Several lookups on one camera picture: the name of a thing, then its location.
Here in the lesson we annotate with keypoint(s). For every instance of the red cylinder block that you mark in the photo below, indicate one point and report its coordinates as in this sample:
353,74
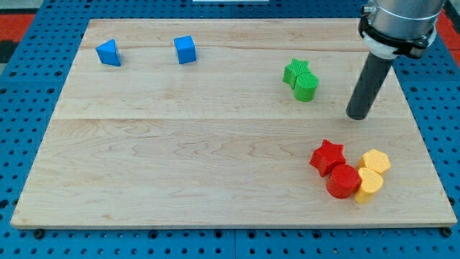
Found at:
343,181

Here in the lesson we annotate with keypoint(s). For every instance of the green star block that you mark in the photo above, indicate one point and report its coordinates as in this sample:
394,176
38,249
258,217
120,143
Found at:
293,70

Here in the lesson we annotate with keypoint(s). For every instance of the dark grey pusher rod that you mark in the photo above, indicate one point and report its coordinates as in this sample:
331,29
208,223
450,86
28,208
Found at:
371,79

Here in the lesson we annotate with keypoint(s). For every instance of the blue triangle block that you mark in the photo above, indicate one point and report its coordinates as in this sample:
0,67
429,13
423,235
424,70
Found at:
108,53

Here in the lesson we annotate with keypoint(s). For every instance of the wooden board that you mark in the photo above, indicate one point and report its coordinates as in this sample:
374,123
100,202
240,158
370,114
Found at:
222,142

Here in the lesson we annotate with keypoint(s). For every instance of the blue cube block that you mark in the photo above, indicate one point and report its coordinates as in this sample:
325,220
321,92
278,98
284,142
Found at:
185,49

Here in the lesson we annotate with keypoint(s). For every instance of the yellow hexagon block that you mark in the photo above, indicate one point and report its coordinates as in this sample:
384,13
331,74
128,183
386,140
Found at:
375,160

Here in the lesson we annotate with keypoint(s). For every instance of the red star block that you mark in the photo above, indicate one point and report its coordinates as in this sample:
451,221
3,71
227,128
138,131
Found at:
325,158

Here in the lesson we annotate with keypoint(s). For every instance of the green cylinder block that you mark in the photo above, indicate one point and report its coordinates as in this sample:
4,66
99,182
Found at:
305,87

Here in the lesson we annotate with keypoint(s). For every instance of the yellow heart block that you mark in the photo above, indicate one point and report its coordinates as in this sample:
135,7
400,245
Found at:
371,183

